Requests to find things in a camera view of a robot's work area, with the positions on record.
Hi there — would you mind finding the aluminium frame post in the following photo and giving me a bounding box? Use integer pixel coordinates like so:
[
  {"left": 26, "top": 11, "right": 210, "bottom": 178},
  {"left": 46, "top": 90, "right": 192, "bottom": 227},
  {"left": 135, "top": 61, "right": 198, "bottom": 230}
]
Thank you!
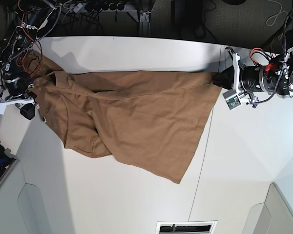
[{"left": 139, "top": 11, "right": 151, "bottom": 38}]

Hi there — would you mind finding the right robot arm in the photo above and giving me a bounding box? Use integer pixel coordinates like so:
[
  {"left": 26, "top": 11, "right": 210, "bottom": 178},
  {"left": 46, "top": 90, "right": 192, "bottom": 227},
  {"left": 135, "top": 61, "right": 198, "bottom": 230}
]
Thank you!
[{"left": 0, "top": 0, "right": 63, "bottom": 120}]

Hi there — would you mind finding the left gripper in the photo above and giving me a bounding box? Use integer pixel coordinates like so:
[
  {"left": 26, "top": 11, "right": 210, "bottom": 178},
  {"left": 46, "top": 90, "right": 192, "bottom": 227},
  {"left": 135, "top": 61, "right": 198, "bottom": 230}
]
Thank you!
[{"left": 212, "top": 46, "right": 278, "bottom": 107}]

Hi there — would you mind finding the white table vent grille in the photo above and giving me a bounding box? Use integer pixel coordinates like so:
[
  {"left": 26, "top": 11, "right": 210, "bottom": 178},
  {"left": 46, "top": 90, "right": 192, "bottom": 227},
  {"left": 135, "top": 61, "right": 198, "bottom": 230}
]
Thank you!
[{"left": 155, "top": 221, "right": 218, "bottom": 234}]

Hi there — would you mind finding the grey left table panel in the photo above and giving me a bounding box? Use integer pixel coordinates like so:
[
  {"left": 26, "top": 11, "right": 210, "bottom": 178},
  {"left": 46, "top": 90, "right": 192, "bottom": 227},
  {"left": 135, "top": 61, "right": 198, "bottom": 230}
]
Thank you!
[{"left": 0, "top": 161, "right": 76, "bottom": 234}]

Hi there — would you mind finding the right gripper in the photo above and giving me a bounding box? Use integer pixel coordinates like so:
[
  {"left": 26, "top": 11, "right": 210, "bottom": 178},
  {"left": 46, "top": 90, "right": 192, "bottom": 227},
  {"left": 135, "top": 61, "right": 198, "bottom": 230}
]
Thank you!
[{"left": 0, "top": 72, "right": 39, "bottom": 120}]

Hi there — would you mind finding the tan brown t-shirt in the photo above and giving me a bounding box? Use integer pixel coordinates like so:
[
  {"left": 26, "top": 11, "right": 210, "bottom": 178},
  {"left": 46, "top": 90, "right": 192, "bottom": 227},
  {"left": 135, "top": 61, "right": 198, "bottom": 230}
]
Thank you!
[{"left": 24, "top": 52, "right": 221, "bottom": 184}]

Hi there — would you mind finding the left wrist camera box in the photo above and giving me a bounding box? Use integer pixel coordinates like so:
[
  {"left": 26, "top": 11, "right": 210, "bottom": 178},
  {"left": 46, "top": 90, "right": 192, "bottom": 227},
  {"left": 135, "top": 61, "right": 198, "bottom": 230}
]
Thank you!
[{"left": 223, "top": 89, "right": 242, "bottom": 110}]

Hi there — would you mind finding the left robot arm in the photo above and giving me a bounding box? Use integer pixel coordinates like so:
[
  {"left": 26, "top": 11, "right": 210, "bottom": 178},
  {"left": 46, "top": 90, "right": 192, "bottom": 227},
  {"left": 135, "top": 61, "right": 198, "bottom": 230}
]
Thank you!
[{"left": 212, "top": 7, "right": 293, "bottom": 110}]

